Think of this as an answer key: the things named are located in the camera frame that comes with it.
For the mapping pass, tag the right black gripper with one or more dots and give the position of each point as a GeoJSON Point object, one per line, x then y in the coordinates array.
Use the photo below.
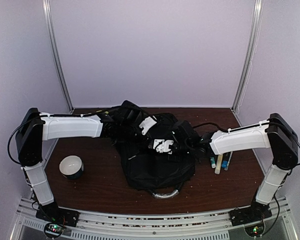
{"type": "Point", "coordinates": [178, 159]}

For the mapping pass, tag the right aluminium frame post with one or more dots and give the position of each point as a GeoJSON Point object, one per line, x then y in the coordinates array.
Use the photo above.
{"type": "Point", "coordinates": [247, 64]}

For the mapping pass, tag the aluminium frame post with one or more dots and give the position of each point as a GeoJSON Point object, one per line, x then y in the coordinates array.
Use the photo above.
{"type": "Point", "coordinates": [46, 4]}
{"type": "Point", "coordinates": [247, 64]}

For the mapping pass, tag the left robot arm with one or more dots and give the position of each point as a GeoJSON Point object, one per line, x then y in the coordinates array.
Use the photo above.
{"type": "Point", "coordinates": [37, 127]}

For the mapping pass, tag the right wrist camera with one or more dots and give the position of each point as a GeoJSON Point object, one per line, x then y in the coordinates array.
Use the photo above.
{"type": "Point", "coordinates": [162, 146]}

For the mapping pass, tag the left aluminium frame post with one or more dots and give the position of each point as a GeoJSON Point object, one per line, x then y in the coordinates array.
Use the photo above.
{"type": "Point", "coordinates": [46, 4]}

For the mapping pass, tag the cream yellow highlighter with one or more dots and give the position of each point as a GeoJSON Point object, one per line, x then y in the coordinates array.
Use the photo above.
{"type": "Point", "coordinates": [218, 164]}

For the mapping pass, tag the blue black marker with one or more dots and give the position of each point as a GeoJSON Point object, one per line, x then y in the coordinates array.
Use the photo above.
{"type": "Point", "coordinates": [225, 159]}

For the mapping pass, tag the left round circuit board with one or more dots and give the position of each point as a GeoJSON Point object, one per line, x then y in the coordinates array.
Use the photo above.
{"type": "Point", "coordinates": [53, 230]}

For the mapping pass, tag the white green glue stick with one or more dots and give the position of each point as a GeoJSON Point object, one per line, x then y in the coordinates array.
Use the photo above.
{"type": "Point", "coordinates": [212, 162]}

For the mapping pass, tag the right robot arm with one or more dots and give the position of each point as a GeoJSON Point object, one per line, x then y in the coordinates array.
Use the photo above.
{"type": "Point", "coordinates": [273, 133]}

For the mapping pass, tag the black student backpack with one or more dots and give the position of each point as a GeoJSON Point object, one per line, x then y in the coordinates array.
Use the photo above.
{"type": "Point", "coordinates": [147, 170]}

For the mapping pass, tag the black white pen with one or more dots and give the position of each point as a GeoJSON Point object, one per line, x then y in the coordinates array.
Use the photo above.
{"type": "Point", "coordinates": [228, 161]}

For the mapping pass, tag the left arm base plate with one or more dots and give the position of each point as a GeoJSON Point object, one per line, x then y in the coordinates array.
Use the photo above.
{"type": "Point", "coordinates": [60, 216]}

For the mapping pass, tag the round circuit board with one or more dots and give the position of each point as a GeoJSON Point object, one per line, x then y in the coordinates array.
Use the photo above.
{"type": "Point", "coordinates": [53, 230]}
{"type": "Point", "coordinates": [255, 230]}

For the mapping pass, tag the right round circuit board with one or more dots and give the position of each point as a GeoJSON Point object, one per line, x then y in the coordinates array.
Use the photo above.
{"type": "Point", "coordinates": [255, 230]}

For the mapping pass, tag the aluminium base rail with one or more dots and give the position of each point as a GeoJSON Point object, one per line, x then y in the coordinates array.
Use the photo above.
{"type": "Point", "coordinates": [208, 225]}

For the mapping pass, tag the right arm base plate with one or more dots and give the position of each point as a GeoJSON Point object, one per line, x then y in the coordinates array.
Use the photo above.
{"type": "Point", "coordinates": [247, 215]}

